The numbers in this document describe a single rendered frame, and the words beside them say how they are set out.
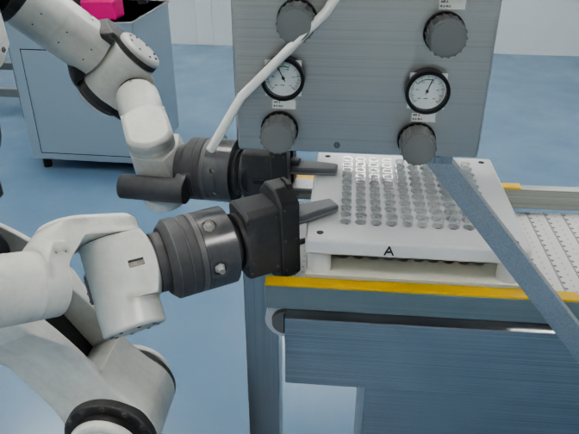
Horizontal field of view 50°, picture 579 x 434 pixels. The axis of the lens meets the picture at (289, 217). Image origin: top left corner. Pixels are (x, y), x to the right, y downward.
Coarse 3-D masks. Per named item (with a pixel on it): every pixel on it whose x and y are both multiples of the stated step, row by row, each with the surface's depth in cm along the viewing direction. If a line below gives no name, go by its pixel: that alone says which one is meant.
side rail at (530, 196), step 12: (516, 192) 90; (528, 192) 90; (540, 192) 90; (552, 192) 89; (564, 192) 89; (576, 192) 89; (516, 204) 91; (528, 204) 91; (540, 204) 91; (552, 204) 90; (564, 204) 90; (576, 204) 90
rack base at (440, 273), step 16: (336, 256) 73; (352, 256) 74; (336, 272) 70; (352, 272) 70; (368, 272) 70; (384, 272) 70; (400, 272) 70; (416, 272) 70; (432, 272) 70; (448, 272) 70; (464, 272) 70; (480, 272) 71
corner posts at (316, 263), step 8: (312, 256) 70; (320, 256) 69; (328, 256) 70; (312, 264) 70; (320, 264) 70; (328, 264) 70; (320, 272) 70; (496, 272) 70; (504, 272) 68; (504, 280) 69; (512, 280) 68
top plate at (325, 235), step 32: (320, 160) 86; (352, 160) 86; (480, 160) 87; (320, 192) 78; (352, 192) 78; (320, 224) 71; (352, 224) 71; (384, 224) 71; (416, 224) 71; (512, 224) 71; (384, 256) 68; (416, 256) 68; (448, 256) 67; (480, 256) 67
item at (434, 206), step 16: (384, 176) 80; (400, 176) 80; (416, 176) 80; (432, 176) 81; (384, 192) 76; (400, 192) 76; (416, 192) 76; (432, 192) 77; (384, 208) 74; (400, 208) 74; (416, 208) 73; (432, 208) 73; (448, 208) 73
